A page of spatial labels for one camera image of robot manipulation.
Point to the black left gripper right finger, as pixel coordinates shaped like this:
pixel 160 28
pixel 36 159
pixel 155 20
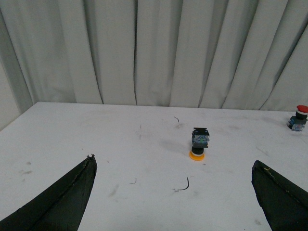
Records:
pixel 285 205

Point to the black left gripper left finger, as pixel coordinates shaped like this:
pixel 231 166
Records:
pixel 61 206

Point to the yellow mushroom push button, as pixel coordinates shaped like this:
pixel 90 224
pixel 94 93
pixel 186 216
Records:
pixel 200 140

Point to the red mushroom push button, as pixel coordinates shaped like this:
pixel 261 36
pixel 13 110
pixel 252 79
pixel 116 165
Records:
pixel 298 121

